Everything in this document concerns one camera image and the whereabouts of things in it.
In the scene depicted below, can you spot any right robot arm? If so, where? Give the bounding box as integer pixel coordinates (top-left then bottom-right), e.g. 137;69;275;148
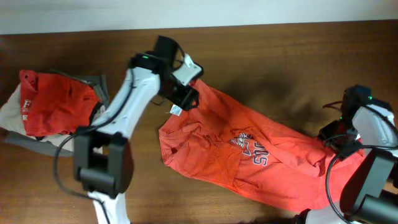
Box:
318;85;397;223

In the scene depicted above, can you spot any beige folded shirt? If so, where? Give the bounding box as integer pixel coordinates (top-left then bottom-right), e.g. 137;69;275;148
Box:
1;85;68;156

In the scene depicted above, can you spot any grey folded shirt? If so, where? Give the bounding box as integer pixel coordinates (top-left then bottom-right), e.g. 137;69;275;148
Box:
1;75;109;156

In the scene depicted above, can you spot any red folded shirt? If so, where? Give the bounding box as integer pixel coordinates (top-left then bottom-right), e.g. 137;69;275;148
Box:
19;70;102;137

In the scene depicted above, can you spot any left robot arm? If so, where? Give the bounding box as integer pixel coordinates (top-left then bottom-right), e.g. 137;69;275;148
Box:
73;36;203;223

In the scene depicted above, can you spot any orange soccer t-shirt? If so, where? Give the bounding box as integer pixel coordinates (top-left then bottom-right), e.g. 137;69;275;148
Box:
159;81;366;212

